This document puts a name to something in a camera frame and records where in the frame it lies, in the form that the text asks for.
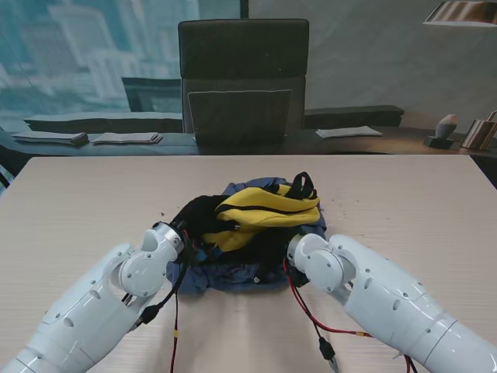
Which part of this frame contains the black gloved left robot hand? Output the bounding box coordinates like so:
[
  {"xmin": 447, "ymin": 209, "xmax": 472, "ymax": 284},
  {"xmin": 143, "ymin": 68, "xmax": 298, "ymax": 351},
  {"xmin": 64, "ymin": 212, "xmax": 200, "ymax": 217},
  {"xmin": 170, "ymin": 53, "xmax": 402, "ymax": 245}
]
[{"xmin": 170, "ymin": 195, "xmax": 223, "ymax": 249}]

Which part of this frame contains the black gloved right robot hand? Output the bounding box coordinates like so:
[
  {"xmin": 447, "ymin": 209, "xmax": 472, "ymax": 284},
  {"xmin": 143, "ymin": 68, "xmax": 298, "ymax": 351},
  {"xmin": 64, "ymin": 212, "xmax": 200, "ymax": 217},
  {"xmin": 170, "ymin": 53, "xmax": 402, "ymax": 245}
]
[{"xmin": 248, "ymin": 228, "xmax": 304, "ymax": 285}]

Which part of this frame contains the black yellow blue backpack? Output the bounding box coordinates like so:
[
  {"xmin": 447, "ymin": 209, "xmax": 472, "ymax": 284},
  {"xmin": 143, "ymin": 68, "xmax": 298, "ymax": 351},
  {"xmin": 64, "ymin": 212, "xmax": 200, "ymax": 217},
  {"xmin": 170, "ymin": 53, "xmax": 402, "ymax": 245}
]
[{"xmin": 201, "ymin": 171, "xmax": 321, "ymax": 253}]

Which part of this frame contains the blue-grey rain cover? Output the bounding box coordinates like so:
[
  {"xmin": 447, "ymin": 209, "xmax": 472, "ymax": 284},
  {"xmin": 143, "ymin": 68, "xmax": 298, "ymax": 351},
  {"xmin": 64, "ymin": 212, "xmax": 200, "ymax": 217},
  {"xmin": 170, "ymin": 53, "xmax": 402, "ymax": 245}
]
[{"xmin": 166, "ymin": 176, "xmax": 327, "ymax": 295}]

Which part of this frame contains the printed office backdrop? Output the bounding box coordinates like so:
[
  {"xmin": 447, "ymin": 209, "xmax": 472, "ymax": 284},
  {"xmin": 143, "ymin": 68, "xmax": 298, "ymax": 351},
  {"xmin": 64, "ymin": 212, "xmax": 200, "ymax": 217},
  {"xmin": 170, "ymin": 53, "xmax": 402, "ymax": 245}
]
[{"xmin": 0, "ymin": 0, "xmax": 497, "ymax": 159}]

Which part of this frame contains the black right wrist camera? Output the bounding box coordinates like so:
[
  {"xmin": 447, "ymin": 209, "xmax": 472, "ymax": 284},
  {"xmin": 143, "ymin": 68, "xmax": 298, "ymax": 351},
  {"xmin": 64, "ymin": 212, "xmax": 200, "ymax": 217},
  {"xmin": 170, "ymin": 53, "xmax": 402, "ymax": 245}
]
[{"xmin": 289, "ymin": 267, "xmax": 311, "ymax": 289}]

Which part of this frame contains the red and black right arm cable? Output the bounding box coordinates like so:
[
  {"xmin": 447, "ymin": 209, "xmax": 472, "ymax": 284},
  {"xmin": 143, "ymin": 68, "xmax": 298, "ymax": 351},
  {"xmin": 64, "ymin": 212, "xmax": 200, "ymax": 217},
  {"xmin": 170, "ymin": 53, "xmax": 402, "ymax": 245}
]
[{"xmin": 283, "ymin": 260, "xmax": 420, "ymax": 373}]

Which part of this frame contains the black and red left arm cable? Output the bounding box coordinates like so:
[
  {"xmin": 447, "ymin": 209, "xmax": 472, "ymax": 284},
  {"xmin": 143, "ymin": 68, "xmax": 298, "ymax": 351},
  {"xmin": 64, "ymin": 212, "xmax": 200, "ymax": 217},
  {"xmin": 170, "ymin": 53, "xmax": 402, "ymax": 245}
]
[{"xmin": 135, "ymin": 228, "xmax": 203, "ymax": 373}]

